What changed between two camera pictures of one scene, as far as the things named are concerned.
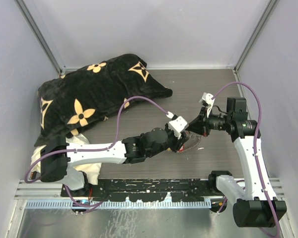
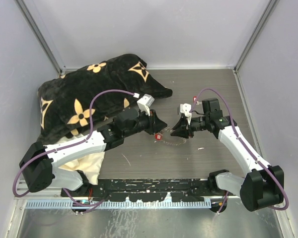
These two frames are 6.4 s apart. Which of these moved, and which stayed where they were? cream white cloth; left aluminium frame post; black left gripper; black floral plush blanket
Moved: black left gripper
Stayed: cream white cloth; left aluminium frame post; black floral plush blanket
